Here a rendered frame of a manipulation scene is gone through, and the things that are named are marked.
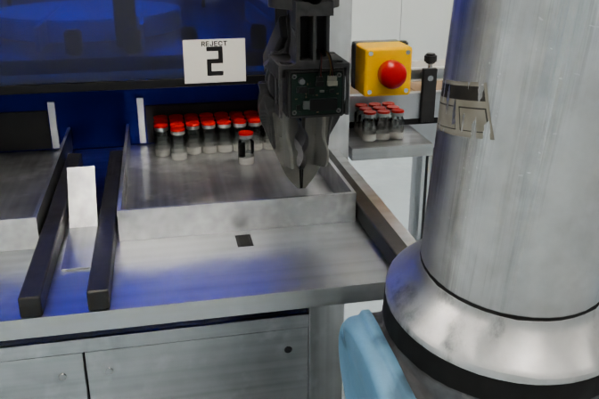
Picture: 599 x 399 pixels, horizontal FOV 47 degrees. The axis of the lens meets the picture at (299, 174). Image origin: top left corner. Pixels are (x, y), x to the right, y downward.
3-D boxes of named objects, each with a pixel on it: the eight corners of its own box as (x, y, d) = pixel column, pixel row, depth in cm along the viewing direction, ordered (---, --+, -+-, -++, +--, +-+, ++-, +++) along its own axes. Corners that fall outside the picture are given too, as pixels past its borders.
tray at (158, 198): (127, 146, 104) (126, 124, 103) (296, 136, 109) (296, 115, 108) (119, 241, 73) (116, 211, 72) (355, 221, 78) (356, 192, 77)
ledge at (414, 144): (329, 134, 117) (329, 124, 116) (402, 130, 119) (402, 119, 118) (351, 161, 104) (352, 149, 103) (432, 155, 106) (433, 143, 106)
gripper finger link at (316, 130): (309, 203, 72) (310, 118, 69) (298, 183, 78) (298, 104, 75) (338, 200, 73) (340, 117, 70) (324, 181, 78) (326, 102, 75)
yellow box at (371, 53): (350, 86, 107) (351, 40, 104) (394, 85, 108) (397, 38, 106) (365, 98, 100) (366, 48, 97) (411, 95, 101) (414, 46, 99)
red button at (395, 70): (373, 85, 101) (373, 58, 99) (398, 84, 101) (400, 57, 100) (381, 91, 97) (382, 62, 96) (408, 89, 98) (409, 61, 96)
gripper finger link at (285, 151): (281, 205, 72) (280, 119, 69) (271, 185, 77) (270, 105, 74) (309, 203, 72) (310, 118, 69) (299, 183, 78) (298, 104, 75)
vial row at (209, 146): (155, 153, 100) (152, 123, 99) (276, 145, 104) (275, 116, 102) (155, 158, 98) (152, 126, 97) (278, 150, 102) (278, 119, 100)
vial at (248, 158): (237, 161, 97) (236, 132, 95) (253, 160, 97) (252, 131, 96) (239, 166, 95) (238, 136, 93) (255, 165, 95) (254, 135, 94)
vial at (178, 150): (171, 157, 99) (168, 126, 97) (186, 156, 99) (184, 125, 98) (171, 161, 97) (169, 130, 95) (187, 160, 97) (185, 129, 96)
